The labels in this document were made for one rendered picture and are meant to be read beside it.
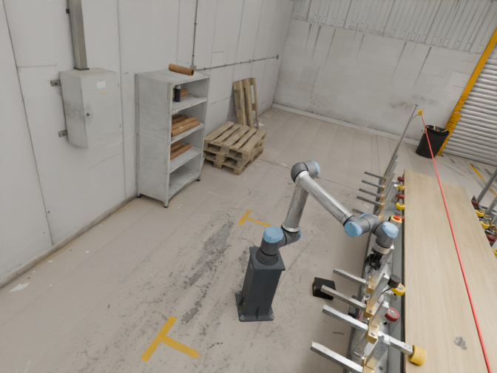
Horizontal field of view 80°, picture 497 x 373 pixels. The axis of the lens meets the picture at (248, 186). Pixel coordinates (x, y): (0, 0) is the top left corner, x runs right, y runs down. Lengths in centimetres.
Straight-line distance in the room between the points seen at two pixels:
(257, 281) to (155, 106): 211
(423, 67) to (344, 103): 205
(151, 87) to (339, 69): 653
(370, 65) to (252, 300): 752
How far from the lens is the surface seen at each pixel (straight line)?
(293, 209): 228
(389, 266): 291
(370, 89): 916
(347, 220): 181
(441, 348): 209
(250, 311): 278
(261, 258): 242
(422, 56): 918
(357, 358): 204
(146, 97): 350
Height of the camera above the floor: 225
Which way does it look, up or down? 29 degrees down
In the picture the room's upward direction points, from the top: 11 degrees clockwise
